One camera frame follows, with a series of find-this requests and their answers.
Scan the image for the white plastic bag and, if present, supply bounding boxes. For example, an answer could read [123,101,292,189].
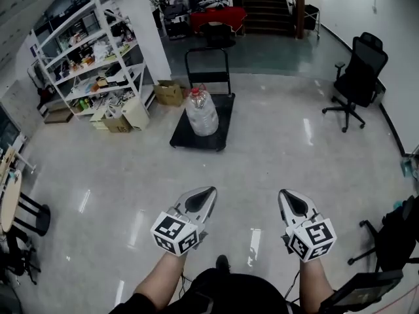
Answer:
[106,105,124,120]

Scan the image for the black bin on metal stand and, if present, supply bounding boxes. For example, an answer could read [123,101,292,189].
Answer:
[303,4,321,41]

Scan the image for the person's black clothing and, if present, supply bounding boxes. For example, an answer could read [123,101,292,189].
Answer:
[107,271,328,314]

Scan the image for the low brown wooden crate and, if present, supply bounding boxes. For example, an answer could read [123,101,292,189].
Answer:
[43,108,75,125]

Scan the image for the dark staircase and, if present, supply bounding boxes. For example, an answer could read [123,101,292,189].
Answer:
[240,0,305,39]

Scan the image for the cream plastic bin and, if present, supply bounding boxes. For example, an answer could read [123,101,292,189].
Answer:
[120,96,151,132]

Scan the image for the teal dustpan and broom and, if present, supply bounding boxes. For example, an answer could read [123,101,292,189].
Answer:
[399,145,419,179]

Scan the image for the stack of white flat boxes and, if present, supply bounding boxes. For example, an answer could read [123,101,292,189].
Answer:
[90,108,111,131]

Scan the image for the open cardboard box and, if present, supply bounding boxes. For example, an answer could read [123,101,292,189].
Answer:
[153,79,184,107]

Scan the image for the person's right forearm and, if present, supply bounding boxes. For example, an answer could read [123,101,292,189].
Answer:
[299,258,335,312]

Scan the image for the black platform trolley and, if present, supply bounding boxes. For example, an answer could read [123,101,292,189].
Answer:
[169,46,236,152]

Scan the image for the clear water jug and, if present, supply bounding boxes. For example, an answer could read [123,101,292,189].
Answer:
[185,83,219,137]

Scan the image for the white metal shelving rack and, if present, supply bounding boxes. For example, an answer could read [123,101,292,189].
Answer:
[31,0,156,120]

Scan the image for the round wooden table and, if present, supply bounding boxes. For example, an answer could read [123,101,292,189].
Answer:
[0,170,52,237]

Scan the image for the black office chair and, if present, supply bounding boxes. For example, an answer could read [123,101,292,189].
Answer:
[321,32,390,133]
[347,194,419,274]

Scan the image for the printed cardboard box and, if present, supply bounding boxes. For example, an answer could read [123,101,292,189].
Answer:
[103,114,134,134]

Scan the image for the black flat monitor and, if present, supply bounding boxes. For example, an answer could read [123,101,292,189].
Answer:
[322,268,404,314]

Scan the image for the person's left black shoe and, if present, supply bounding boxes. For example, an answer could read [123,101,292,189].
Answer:
[215,254,231,271]

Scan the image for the black rolling stool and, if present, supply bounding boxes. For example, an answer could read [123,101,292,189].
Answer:
[0,230,43,286]

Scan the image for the red cloth table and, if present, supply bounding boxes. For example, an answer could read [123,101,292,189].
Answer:
[189,7,247,35]

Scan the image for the black chair with round back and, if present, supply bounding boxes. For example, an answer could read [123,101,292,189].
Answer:
[198,21,237,48]

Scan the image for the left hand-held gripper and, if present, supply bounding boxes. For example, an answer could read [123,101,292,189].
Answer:
[150,186,218,258]

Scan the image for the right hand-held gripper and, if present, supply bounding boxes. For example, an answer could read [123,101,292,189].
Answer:
[278,189,337,263]

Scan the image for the person's left forearm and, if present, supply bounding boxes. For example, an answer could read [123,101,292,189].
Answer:
[132,252,189,307]

